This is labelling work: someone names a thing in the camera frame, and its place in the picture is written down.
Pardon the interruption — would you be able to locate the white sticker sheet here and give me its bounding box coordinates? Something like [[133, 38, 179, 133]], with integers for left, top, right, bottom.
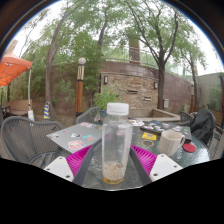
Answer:
[[128, 119, 145, 128]]

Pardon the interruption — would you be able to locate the flat round red coaster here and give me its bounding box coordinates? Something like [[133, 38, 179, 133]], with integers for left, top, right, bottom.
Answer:
[[182, 142, 197, 154]]

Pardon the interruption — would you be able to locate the blue yellow striped cone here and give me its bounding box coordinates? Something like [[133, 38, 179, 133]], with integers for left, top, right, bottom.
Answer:
[[42, 101, 52, 120]]

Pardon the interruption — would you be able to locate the yellow card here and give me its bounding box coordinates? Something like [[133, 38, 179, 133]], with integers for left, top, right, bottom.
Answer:
[[141, 131, 158, 141]]

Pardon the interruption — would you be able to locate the clear plastic bottle white cap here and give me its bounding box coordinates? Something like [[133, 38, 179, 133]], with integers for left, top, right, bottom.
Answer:
[[101, 102, 134, 185]]

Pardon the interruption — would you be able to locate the leaning slender tree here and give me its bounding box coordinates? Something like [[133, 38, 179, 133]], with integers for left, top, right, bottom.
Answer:
[[19, 6, 111, 121]]

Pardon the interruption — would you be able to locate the forked-trunk tree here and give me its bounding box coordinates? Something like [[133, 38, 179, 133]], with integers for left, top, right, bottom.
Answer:
[[126, 0, 201, 111]]

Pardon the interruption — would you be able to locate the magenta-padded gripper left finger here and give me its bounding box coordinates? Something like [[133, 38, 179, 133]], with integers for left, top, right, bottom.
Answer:
[[43, 139, 103, 186]]

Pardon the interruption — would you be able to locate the wooden lamp post with globe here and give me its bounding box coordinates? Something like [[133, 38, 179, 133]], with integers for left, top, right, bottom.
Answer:
[[189, 81, 196, 114], [75, 57, 87, 118]]

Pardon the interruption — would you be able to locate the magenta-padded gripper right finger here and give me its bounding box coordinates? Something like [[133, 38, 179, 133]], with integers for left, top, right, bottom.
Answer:
[[129, 144, 184, 186]]

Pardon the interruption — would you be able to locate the white ribbed mug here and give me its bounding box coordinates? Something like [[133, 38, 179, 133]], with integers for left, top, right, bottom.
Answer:
[[157, 129, 186, 157]]

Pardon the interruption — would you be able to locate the grey wicker chair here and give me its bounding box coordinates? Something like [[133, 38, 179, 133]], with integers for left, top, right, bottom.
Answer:
[[0, 119, 64, 168], [75, 106, 101, 126], [199, 113, 224, 159], [179, 110, 196, 127]]

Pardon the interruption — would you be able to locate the potted green plant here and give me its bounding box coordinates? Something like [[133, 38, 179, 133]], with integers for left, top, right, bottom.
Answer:
[[93, 85, 119, 122]]

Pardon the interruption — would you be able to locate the black laptop with stickers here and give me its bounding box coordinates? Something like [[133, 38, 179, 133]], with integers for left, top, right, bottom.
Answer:
[[139, 121, 193, 141]]

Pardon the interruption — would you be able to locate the orange patio umbrella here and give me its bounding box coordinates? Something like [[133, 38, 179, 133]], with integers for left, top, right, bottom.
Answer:
[[0, 39, 36, 122]]

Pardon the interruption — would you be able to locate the silver laptop with stickers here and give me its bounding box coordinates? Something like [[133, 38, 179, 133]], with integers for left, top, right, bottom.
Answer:
[[46, 121, 104, 154]]

